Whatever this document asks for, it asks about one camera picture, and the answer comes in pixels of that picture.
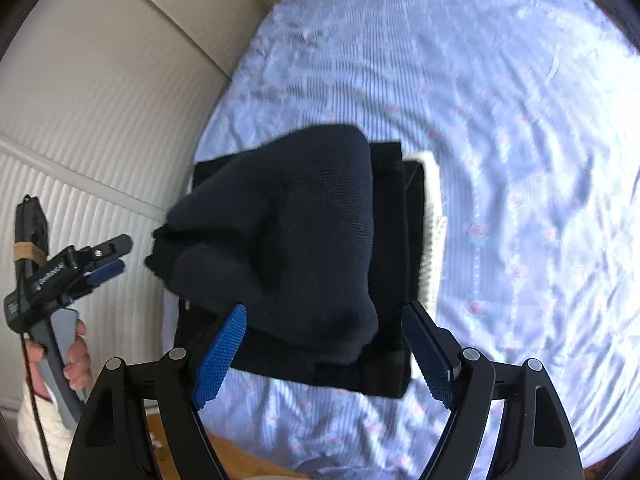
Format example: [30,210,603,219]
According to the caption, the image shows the person's left forearm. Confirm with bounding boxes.
[17,390,76,480]

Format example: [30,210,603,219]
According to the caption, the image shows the person's left hand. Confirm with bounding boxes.
[25,321,93,402]

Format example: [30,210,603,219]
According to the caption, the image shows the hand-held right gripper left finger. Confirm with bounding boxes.
[64,304,248,480]

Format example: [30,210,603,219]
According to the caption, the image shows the folded black garment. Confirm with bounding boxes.
[172,141,426,400]

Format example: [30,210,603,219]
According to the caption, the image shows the white sliding door wardrobe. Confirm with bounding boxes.
[0,0,286,411]

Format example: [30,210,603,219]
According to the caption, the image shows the folded white garment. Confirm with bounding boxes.
[400,150,448,311]

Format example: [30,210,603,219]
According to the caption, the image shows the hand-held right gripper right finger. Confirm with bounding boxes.
[401,301,585,480]

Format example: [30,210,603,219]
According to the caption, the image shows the dark navy pants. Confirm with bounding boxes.
[144,122,379,366]

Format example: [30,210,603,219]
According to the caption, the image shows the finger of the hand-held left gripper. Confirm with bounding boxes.
[75,234,133,267]
[65,259,126,302]

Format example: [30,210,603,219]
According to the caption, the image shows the black cable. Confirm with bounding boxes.
[17,255,58,480]

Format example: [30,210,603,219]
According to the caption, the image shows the bed with blue striped sheet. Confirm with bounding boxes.
[162,0,640,480]

